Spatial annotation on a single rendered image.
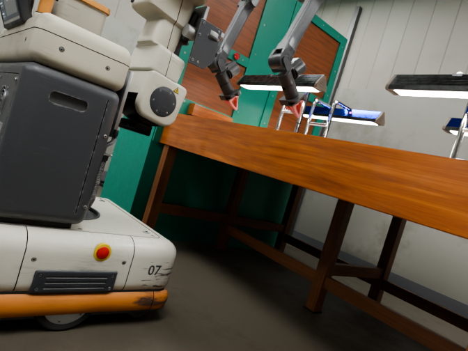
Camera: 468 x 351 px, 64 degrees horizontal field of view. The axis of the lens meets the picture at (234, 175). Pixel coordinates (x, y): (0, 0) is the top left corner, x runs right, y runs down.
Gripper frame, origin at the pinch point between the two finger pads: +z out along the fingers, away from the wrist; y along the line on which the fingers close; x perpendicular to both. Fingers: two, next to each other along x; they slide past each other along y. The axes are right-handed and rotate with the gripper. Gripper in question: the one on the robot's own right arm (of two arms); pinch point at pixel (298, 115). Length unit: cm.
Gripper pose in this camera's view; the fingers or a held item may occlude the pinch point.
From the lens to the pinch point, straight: 159.8
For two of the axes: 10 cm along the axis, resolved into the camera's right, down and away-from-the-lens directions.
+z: 3.8, 7.7, 5.1
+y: -6.0, -2.1, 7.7
